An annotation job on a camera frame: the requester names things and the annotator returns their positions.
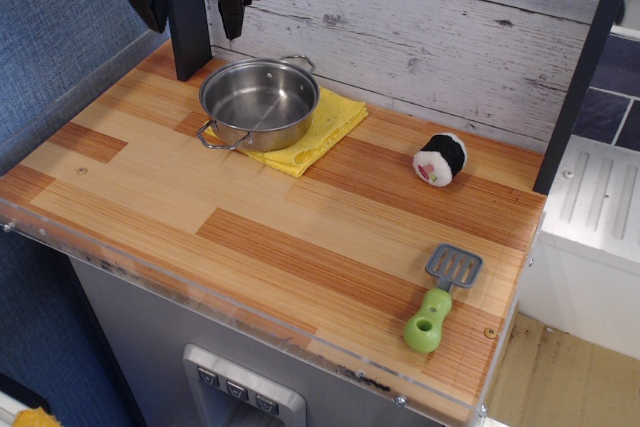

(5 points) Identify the stainless steel pot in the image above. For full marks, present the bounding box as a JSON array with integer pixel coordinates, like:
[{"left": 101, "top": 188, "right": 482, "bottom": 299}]
[{"left": 197, "top": 54, "right": 320, "bottom": 152}]

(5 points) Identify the plush sushi roll toy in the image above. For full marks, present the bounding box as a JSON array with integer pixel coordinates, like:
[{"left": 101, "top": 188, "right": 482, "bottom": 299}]
[{"left": 412, "top": 132, "right": 468, "bottom": 187}]

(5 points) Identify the dark grey left post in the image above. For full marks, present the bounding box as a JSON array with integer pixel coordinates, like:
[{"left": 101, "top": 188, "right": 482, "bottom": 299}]
[{"left": 169, "top": 0, "right": 212, "bottom": 81}]

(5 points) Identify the silver dispenser panel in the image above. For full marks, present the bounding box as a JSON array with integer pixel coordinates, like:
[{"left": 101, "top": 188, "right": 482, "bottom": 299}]
[{"left": 182, "top": 344, "right": 307, "bottom": 426}]

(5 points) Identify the dark grey right post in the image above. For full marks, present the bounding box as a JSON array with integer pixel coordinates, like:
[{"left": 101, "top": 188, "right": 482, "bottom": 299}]
[{"left": 533, "top": 0, "right": 622, "bottom": 194}]

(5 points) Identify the yellow folded cloth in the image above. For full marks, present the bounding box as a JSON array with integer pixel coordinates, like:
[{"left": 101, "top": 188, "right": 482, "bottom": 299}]
[{"left": 203, "top": 86, "right": 369, "bottom": 180}]

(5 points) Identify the clear acrylic counter edge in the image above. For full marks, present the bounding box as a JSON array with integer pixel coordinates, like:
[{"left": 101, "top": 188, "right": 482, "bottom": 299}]
[{"left": 0, "top": 199, "right": 489, "bottom": 427}]

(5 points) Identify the green grey toy spatula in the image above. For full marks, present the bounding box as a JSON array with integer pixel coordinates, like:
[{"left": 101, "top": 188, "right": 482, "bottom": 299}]
[{"left": 403, "top": 243, "right": 484, "bottom": 354}]

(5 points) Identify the yellow object bottom left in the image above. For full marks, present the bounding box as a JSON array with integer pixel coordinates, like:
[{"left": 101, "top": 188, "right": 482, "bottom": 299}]
[{"left": 11, "top": 408, "right": 62, "bottom": 427}]

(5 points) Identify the white toy sink unit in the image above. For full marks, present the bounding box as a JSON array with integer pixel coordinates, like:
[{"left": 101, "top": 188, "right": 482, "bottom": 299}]
[{"left": 519, "top": 136, "right": 639, "bottom": 357}]

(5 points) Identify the dark grey post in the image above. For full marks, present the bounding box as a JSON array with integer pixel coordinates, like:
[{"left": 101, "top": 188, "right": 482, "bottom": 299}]
[
  {"left": 169, "top": 0, "right": 212, "bottom": 81},
  {"left": 533, "top": 0, "right": 622, "bottom": 194}
]

